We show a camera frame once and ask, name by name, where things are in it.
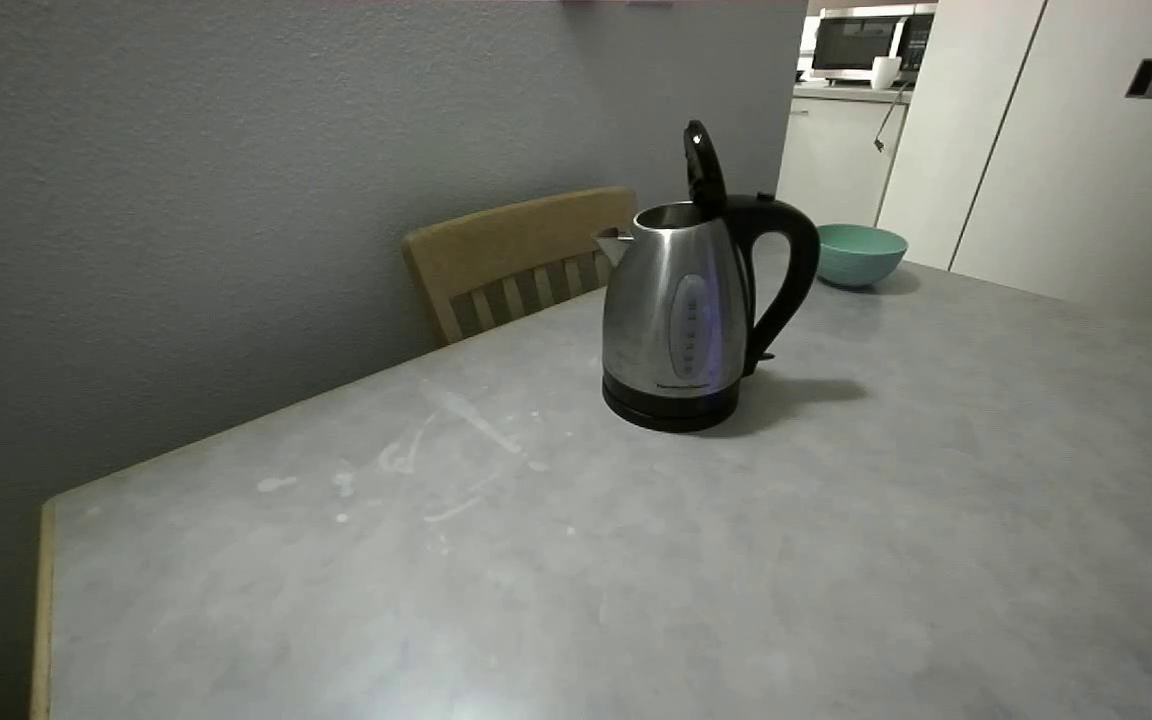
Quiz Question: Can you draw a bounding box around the stainless steel electric kettle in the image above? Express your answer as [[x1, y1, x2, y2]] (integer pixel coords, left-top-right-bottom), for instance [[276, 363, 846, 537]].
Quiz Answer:
[[599, 120, 818, 432]]

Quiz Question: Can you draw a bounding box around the wooden chair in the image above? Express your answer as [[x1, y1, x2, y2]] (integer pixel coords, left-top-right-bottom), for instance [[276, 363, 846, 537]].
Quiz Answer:
[[402, 187, 637, 346]]

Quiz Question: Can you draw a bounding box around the teal green bowl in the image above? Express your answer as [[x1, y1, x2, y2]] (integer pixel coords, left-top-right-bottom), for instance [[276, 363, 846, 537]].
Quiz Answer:
[[817, 225, 907, 288]]

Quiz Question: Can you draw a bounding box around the white kitchen cabinet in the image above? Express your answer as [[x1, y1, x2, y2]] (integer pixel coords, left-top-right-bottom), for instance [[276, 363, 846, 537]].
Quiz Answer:
[[777, 89, 907, 225]]

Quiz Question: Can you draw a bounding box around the white microwave oven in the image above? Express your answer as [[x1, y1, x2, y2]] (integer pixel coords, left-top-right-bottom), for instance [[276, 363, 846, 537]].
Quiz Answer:
[[801, 3, 937, 89]]

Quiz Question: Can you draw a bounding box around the black wall switch plate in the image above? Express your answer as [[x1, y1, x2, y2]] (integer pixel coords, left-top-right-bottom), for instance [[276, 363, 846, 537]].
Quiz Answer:
[[1127, 55, 1152, 101]]

